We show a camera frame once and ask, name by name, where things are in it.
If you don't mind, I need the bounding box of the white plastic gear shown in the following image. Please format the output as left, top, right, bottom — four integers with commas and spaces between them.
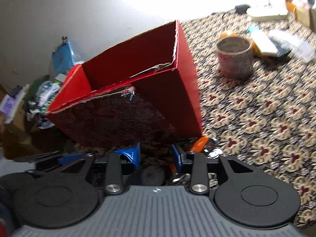
141, 166, 165, 186

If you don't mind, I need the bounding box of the red brocade cardboard box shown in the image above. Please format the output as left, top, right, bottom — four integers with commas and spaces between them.
47, 21, 202, 147

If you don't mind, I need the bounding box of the pile of clothes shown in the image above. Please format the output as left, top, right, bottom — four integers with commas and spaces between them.
1, 75, 61, 129

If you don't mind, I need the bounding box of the floral patterned tablecloth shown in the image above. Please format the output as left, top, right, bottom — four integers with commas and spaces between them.
182, 11, 315, 229

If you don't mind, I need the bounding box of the blue plastic bag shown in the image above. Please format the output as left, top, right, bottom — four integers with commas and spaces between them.
51, 36, 86, 75

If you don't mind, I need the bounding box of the orange wooden ball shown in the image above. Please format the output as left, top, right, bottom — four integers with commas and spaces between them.
220, 30, 238, 39

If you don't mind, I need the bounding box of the white blue tube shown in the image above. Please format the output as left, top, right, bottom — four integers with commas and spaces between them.
248, 25, 278, 57

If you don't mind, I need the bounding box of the black card wallet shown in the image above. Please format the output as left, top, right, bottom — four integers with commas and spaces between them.
269, 40, 291, 60

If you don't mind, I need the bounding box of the clear plastic bag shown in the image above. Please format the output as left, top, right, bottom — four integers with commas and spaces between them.
268, 29, 315, 63

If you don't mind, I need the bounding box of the black power adapter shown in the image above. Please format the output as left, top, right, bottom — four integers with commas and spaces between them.
235, 4, 250, 14

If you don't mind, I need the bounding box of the white book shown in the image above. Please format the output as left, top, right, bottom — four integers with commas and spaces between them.
246, 7, 288, 23

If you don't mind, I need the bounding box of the orange handled metal tool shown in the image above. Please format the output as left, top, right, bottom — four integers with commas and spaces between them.
170, 136, 223, 185

